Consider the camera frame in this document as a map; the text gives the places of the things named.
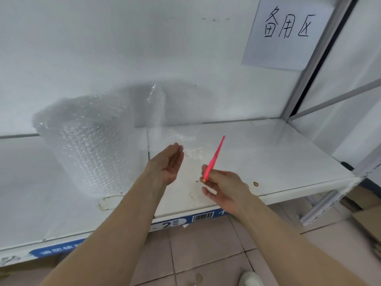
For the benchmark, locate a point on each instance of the person's right hand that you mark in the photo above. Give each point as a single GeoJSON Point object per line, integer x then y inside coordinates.
{"type": "Point", "coordinates": [227, 190]}

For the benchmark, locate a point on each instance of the person's left hand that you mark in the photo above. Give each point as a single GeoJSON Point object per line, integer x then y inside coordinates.
{"type": "Point", "coordinates": [162, 166]}

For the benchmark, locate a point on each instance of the person's left fingers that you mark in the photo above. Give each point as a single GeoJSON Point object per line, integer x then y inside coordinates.
{"type": "Point", "coordinates": [176, 153]}

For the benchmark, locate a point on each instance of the person's right thumb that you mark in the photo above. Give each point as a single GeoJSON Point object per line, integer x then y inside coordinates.
{"type": "Point", "coordinates": [209, 170]}

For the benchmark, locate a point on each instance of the pink plastic cutter tool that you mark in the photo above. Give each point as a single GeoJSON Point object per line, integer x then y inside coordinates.
{"type": "Point", "coordinates": [215, 157]}

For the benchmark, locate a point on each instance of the person's left forearm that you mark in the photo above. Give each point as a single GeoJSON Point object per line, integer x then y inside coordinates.
{"type": "Point", "coordinates": [113, 232]}

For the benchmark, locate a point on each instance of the person's right forearm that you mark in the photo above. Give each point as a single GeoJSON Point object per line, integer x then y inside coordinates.
{"type": "Point", "coordinates": [285, 253]}

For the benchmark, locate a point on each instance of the white metal shelving rack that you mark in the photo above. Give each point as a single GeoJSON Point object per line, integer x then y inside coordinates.
{"type": "Point", "coordinates": [268, 151]}

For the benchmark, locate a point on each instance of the clear bubble wrap roll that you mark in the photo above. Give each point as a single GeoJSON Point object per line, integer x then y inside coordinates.
{"type": "Point", "coordinates": [89, 139]}

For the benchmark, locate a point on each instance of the white shoe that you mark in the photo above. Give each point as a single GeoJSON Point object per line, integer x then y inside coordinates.
{"type": "Point", "coordinates": [250, 279]}

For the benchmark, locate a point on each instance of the brown cardboard box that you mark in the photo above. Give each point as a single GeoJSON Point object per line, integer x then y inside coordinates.
{"type": "Point", "coordinates": [370, 226]}
{"type": "Point", "coordinates": [361, 198]}

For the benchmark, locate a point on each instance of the blue shelf label strip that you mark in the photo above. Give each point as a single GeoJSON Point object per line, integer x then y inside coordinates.
{"type": "Point", "coordinates": [55, 251]}

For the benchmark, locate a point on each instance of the white paper sign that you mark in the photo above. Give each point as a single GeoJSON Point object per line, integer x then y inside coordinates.
{"type": "Point", "coordinates": [285, 32]}

